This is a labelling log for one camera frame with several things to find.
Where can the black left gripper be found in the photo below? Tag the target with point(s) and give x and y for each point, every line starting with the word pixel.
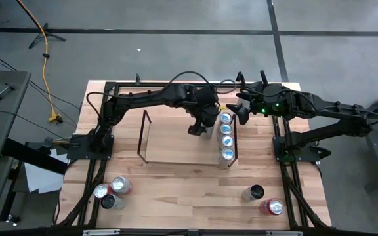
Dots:
pixel 208 113

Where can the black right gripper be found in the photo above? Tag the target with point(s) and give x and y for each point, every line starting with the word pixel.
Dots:
pixel 264 100

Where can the red Fanta can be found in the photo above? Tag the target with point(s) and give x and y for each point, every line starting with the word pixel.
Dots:
pixel 275 206

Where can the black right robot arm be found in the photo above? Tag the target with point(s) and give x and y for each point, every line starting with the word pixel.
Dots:
pixel 333 111

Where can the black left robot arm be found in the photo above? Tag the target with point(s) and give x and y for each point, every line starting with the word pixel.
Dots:
pixel 143 96

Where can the red soda can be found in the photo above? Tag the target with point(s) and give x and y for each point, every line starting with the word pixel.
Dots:
pixel 102 190
pixel 120 184

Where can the black brass table clamp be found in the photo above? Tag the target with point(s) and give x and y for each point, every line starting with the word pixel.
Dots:
pixel 48 142

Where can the white paper sheets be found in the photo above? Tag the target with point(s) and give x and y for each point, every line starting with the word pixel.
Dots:
pixel 41 180

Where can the black support beam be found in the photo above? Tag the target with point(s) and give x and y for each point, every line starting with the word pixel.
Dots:
pixel 34 159

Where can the black tripod stand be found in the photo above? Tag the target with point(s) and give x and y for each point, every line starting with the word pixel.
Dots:
pixel 46 32

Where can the grey side table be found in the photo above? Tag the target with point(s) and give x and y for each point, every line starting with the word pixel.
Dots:
pixel 8 108

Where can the metal table foot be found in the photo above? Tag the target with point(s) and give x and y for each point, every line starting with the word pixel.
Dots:
pixel 12 219

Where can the black aluminium table frame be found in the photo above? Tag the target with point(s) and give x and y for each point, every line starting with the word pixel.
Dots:
pixel 149 84

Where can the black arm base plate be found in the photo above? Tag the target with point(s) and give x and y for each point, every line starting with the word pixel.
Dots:
pixel 307 154
pixel 77 154

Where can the silver metal bracket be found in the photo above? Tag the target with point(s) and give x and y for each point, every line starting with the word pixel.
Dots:
pixel 284 233
pixel 100 232

